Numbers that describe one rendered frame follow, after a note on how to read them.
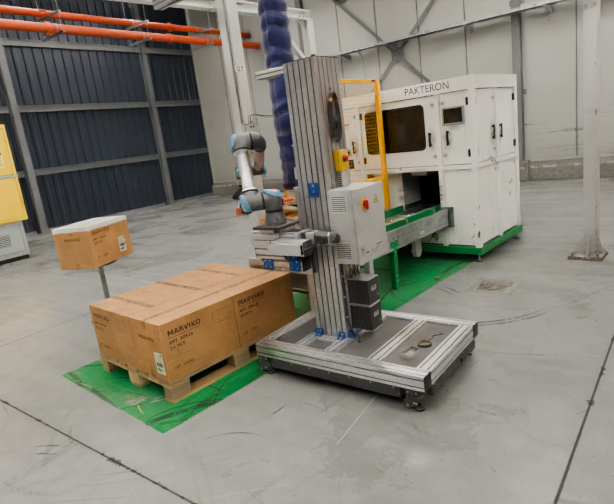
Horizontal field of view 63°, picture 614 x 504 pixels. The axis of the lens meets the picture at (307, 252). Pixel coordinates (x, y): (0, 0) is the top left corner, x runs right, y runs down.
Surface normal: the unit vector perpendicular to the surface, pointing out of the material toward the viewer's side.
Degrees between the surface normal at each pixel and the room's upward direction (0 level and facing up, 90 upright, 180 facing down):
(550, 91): 90
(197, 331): 90
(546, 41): 90
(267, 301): 90
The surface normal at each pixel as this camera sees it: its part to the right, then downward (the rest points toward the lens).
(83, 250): -0.26, 0.26
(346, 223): -0.60, 0.26
